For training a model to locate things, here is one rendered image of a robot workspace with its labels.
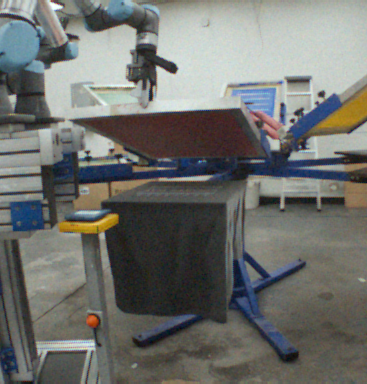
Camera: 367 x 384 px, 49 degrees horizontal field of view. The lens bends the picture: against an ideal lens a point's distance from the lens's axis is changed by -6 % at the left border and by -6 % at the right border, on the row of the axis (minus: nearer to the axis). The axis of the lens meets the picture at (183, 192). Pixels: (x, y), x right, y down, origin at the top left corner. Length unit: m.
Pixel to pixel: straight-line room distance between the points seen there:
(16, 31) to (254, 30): 5.22
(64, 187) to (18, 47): 0.71
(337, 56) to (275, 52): 0.85
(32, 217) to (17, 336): 0.54
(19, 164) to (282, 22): 5.27
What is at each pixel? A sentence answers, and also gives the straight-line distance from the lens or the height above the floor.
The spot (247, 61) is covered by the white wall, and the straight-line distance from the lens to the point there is 6.05.
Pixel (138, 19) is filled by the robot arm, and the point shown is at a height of 1.55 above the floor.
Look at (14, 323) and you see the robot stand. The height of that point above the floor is 0.57.
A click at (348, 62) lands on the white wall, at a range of 6.01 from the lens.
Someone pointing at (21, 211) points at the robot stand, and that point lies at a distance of 1.18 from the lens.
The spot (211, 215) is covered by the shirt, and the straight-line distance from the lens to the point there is 1.37.
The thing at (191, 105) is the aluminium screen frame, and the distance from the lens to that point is 1.29.
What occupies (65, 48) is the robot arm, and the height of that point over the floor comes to 1.55.
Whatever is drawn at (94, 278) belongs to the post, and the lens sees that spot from 1.26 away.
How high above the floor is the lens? 1.21
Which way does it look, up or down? 9 degrees down
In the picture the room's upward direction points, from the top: 3 degrees counter-clockwise
